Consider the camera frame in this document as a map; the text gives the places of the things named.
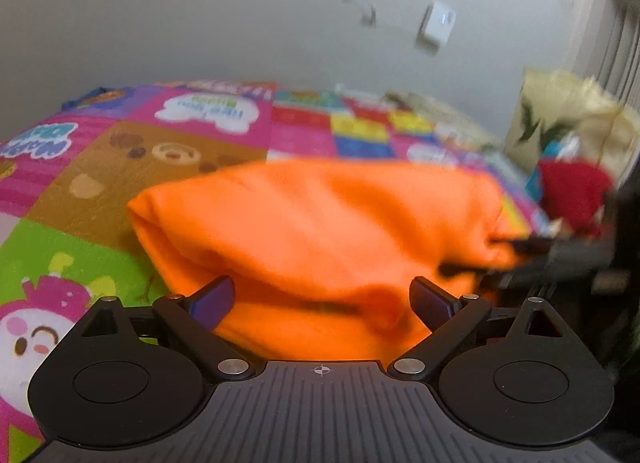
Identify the beige folded cloth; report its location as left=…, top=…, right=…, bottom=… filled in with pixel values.
left=384, top=91, right=500, bottom=146

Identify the grey window curtain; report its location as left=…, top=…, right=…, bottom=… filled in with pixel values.
left=565, top=0, right=639, bottom=108

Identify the red cloth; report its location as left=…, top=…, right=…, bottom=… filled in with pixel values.
left=537, top=158, right=614, bottom=238

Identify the white wall box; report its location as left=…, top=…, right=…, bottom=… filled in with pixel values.
left=416, top=1, right=457, bottom=52

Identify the colourful cartoon play mat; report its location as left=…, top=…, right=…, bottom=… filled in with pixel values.
left=1, top=80, right=549, bottom=462

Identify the blue white plush toy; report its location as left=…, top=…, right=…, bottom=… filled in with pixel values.
left=525, top=132, right=580, bottom=203

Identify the cream tote bag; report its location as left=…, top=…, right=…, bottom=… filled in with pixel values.
left=504, top=68, right=639, bottom=184

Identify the orange fleece garment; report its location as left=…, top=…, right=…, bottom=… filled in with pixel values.
left=127, top=158, right=529, bottom=363

